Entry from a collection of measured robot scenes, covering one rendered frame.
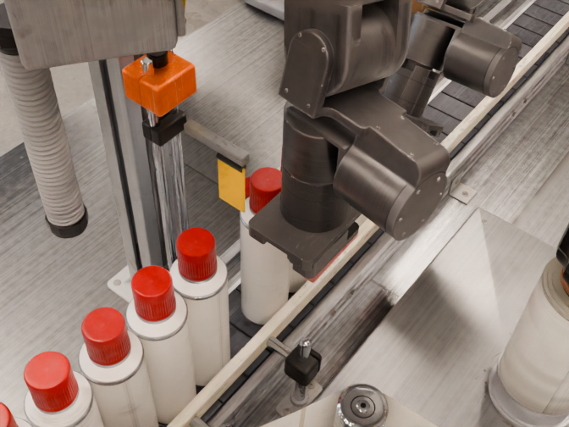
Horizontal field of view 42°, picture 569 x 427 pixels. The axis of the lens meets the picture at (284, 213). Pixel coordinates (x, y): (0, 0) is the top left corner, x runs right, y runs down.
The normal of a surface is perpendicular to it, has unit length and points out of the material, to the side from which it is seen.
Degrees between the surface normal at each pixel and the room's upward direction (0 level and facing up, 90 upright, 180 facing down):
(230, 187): 90
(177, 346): 90
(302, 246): 1
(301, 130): 1
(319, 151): 91
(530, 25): 0
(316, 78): 76
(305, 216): 90
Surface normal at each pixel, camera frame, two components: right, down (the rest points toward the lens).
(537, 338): -0.91, 0.30
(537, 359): -0.79, 0.40
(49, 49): 0.29, 0.72
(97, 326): 0.07, -0.68
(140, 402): 0.74, 0.52
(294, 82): -0.70, 0.32
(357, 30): 0.72, 0.32
